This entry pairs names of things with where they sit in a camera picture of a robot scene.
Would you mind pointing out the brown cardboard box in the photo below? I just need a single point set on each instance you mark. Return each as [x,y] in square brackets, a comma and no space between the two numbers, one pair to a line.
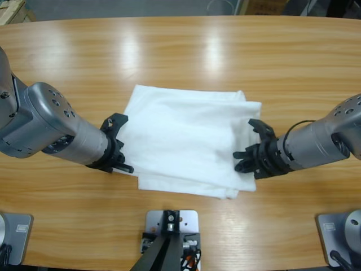
[265,5]

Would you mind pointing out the wrist black camera bracket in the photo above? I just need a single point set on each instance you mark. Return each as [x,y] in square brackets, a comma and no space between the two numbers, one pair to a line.
[115,121]
[262,128]

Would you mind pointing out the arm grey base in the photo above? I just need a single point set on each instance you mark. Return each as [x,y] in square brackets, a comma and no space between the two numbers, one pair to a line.
[338,234]
[17,237]

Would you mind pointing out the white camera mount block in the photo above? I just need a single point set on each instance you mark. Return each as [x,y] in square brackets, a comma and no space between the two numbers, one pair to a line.
[189,223]

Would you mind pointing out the dark camera post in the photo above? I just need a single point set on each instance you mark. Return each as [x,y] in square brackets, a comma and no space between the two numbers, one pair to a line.
[166,254]

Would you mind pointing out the wooden upright post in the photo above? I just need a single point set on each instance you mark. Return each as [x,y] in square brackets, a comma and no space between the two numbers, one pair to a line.
[244,7]

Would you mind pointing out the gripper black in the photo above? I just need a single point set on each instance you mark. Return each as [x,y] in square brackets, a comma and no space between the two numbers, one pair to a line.
[268,161]
[108,158]

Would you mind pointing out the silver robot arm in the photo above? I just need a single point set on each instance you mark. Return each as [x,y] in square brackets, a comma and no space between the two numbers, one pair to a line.
[316,141]
[56,127]

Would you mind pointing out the wooden crate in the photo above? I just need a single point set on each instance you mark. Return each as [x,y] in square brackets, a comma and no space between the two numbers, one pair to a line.
[14,11]

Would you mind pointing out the white T-shirt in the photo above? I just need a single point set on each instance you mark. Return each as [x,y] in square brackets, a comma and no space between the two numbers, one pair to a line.
[183,141]

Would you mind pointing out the grey metal stand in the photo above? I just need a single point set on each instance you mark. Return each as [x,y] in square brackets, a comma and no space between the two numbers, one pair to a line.
[306,8]

